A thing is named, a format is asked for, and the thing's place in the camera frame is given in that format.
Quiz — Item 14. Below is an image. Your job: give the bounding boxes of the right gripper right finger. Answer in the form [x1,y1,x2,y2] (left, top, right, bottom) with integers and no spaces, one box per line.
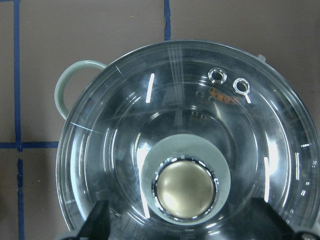
[237,197,320,240]

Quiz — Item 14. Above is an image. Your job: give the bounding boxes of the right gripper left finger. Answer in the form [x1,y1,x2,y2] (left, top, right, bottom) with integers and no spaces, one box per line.
[54,200,111,240]

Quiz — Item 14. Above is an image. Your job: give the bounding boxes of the glass pot lid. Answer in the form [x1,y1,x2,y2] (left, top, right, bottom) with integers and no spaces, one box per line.
[54,40,320,240]

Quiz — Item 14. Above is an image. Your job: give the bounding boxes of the pale green cooking pot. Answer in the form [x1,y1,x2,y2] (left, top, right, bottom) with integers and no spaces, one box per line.
[54,53,320,240]

